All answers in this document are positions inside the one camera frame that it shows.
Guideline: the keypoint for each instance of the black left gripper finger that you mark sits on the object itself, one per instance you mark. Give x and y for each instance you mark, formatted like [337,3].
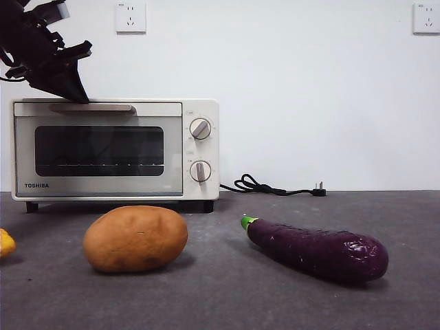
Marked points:
[72,77]
[51,82]

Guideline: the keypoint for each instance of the purple eggplant with green stem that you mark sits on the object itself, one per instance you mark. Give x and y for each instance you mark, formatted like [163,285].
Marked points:
[316,252]

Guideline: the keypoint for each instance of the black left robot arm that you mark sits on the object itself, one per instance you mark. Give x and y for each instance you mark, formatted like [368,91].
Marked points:
[13,27]

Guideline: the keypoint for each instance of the round temperature oven knob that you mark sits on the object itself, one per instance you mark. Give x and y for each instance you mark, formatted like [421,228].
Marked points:
[200,129]

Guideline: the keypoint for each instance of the white Toshiba toaster oven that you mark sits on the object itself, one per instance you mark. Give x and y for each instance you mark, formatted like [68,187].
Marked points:
[203,151]

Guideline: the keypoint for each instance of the round timer oven knob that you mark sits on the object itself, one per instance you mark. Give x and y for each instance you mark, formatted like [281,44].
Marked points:
[200,170]

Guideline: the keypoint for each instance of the yellow bell pepper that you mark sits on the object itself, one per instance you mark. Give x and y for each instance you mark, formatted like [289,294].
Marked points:
[5,244]

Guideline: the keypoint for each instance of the brown potato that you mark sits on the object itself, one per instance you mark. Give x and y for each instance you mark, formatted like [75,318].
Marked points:
[135,240]

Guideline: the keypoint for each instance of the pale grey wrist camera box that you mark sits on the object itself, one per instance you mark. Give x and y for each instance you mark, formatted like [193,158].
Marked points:
[56,10]

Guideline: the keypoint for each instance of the white wall socket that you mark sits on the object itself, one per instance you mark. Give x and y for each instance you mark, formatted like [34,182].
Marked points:
[131,19]
[427,20]

